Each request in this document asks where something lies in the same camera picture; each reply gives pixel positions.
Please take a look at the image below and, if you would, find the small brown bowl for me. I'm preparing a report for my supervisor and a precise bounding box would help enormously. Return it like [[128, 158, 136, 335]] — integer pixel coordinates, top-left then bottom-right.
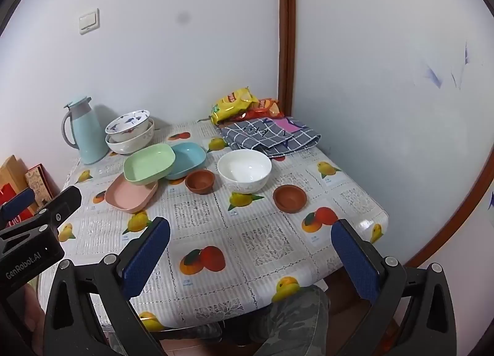
[[273, 185, 308, 214], [185, 169, 216, 195]]

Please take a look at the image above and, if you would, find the yellow snack bag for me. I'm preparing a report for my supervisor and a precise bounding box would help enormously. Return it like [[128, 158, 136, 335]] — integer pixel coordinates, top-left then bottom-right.
[[210, 87, 258, 125]]

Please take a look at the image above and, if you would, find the plain white bowl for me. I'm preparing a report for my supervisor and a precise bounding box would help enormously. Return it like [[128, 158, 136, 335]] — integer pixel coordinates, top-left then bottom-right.
[[217, 149, 272, 194]]

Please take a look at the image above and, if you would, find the blue plastic plate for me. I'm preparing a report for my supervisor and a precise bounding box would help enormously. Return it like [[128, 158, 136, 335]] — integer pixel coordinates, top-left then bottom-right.
[[164, 142, 208, 181]]

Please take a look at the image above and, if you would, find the blue patterned white bowl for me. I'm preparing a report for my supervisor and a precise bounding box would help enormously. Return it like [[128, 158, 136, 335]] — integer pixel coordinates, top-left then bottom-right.
[[105, 110, 151, 144]]

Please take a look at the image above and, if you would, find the fruit print tablecloth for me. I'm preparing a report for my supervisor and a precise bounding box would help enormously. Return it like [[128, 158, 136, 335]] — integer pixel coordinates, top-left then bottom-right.
[[36, 118, 388, 331]]

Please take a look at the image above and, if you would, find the orange snack bag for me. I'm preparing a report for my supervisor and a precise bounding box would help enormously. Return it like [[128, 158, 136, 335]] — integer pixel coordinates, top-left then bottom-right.
[[239, 98, 284, 121]]

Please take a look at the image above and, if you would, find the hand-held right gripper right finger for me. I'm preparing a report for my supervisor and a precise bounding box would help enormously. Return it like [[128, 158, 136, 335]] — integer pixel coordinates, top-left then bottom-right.
[[331, 219, 458, 356]]

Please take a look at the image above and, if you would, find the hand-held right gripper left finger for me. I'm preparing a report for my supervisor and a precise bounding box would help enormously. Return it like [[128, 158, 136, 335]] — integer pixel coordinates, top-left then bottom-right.
[[43, 217, 171, 356]]

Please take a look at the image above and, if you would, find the grey checked cloth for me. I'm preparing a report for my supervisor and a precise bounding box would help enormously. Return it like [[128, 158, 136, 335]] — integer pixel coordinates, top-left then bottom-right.
[[220, 117, 322, 159]]

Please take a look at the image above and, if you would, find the white wall switch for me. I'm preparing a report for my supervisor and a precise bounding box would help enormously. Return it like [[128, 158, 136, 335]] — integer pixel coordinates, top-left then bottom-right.
[[79, 8, 100, 35]]

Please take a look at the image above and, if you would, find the brown wooden door frame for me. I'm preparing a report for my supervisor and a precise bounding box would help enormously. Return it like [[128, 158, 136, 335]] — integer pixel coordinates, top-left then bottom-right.
[[277, 0, 297, 117]]

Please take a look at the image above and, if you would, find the red paper bag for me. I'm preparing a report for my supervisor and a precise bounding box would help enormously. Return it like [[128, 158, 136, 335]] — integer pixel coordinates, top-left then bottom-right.
[[0, 182, 39, 227]]

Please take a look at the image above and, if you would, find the large white bowl grey swirl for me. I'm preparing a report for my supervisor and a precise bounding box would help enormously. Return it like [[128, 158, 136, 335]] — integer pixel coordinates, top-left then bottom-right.
[[105, 118, 156, 155]]

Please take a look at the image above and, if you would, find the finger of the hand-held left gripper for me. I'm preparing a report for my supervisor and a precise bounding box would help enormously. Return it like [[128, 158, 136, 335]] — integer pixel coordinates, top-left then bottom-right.
[[0, 187, 35, 225], [39, 185, 82, 241]]

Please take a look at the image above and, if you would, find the person's camouflage trouser leg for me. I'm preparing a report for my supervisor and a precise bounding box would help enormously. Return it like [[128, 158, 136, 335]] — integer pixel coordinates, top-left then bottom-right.
[[201, 284, 330, 356]]

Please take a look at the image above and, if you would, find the light blue thermos jug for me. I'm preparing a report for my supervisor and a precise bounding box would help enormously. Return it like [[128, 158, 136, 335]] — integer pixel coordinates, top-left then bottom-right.
[[62, 96, 109, 165]]

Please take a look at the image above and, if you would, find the curved brown wooden trim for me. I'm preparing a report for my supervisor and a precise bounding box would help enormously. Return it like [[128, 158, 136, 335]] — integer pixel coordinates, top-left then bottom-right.
[[403, 155, 494, 268]]

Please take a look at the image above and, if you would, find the pink plastic plate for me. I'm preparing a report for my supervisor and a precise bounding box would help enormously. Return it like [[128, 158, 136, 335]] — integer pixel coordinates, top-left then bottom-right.
[[104, 175, 159, 214]]

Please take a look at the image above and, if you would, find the green plastic plate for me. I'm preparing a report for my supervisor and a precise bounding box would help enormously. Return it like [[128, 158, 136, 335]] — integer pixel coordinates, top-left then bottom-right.
[[123, 143, 176, 186]]

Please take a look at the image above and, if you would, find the patterned cardboard box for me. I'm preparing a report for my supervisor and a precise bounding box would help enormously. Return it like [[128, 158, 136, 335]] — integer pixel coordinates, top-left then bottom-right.
[[25, 164, 55, 206]]

